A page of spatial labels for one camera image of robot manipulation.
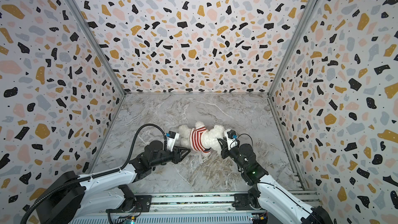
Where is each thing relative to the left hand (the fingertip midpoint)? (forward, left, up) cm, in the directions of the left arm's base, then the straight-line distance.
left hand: (191, 149), depth 77 cm
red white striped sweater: (+5, -2, -1) cm, 5 cm away
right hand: (+5, -14, +4) cm, 16 cm away
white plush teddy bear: (+5, -9, +1) cm, 11 cm away
